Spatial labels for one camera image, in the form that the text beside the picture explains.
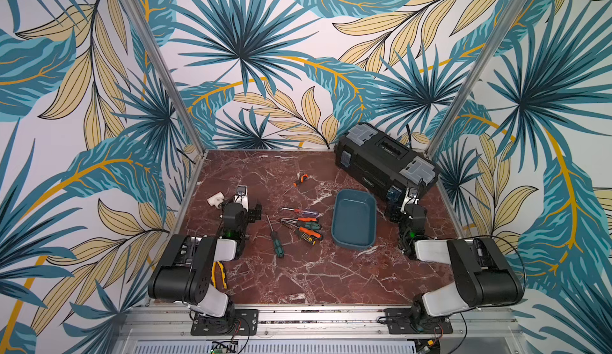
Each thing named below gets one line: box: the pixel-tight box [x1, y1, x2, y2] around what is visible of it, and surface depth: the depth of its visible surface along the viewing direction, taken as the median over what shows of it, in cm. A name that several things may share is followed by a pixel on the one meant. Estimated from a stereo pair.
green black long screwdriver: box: [265, 213, 285, 258], surface depth 87 cm
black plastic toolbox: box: [333, 122, 442, 199], surface depth 99 cm
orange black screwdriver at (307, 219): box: [280, 216, 318, 223], surface depth 97 cm
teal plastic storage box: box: [331, 188, 377, 251], surface depth 97 cm
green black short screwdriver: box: [280, 218, 322, 231], surface depth 94 cm
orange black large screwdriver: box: [280, 220, 324, 240], surface depth 92 cm
